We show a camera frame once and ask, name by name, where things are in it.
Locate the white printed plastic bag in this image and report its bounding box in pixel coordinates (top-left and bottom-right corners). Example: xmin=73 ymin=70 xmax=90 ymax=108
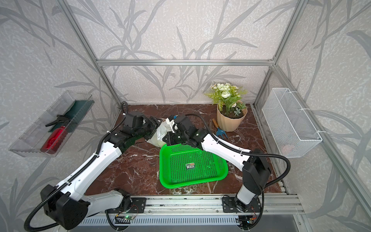
xmin=147 ymin=120 xmax=172 ymax=148

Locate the beige plastic flower pot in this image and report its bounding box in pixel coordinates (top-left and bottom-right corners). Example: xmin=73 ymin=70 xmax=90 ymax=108
xmin=216 ymin=107 xmax=247 ymax=132

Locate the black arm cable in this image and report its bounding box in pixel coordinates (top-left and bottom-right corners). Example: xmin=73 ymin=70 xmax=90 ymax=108
xmin=185 ymin=113 xmax=291 ymax=230
xmin=24 ymin=101 xmax=129 ymax=232

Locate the dark green cloth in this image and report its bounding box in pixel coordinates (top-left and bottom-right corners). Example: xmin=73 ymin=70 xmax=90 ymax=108
xmin=49 ymin=100 xmax=94 ymax=133

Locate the clear plastic wall tray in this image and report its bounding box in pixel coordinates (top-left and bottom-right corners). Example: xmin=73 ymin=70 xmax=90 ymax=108
xmin=9 ymin=91 xmax=94 ymax=158

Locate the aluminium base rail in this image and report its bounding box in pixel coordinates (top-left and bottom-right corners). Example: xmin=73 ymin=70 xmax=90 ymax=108
xmin=78 ymin=193 xmax=312 ymax=232

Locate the white wire mesh basket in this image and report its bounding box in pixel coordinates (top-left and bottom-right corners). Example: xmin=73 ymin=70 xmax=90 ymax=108
xmin=262 ymin=88 xmax=323 ymax=158

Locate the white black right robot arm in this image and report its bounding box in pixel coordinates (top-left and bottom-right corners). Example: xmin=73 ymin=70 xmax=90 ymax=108
xmin=157 ymin=115 xmax=271 ymax=206

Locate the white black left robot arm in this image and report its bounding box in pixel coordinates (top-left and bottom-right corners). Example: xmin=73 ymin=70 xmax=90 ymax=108
xmin=41 ymin=111 xmax=160 ymax=230

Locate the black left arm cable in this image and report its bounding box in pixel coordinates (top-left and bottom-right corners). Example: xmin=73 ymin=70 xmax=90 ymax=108
xmin=24 ymin=101 xmax=129 ymax=232

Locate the blue garden hand fork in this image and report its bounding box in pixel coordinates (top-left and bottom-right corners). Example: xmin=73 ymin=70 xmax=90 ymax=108
xmin=212 ymin=119 xmax=228 ymax=139

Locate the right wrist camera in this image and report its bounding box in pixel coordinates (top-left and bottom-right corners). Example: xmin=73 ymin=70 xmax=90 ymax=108
xmin=166 ymin=115 xmax=177 ymax=133

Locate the basket barcode label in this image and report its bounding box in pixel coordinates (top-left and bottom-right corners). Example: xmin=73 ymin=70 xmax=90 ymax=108
xmin=186 ymin=163 xmax=195 ymax=170

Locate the red black spray bottle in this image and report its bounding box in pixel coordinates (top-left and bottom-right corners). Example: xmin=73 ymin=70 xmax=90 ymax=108
xmin=40 ymin=115 xmax=71 ymax=155

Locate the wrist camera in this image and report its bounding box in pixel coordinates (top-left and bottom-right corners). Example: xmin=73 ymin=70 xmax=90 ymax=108
xmin=123 ymin=111 xmax=144 ymax=129
xmin=166 ymin=115 xmax=177 ymax=133

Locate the artificial white flower plant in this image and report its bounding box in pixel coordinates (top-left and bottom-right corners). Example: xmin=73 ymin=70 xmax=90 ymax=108
xmin=205 ymin=83 xmax=247 ymax=119

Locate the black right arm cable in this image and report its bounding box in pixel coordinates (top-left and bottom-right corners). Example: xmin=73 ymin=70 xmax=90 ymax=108
xmin=185 ymin=113 xmax=291 ymax=230

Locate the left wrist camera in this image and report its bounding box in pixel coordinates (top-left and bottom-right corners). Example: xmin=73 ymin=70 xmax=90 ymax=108
xmin=123 ymin=111 xmax=144 ymax=129

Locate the green plastic perforated basket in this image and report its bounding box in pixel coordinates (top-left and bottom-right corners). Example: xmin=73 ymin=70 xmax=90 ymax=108
xmin=159 ymin=144 xmax=229 ymax=189

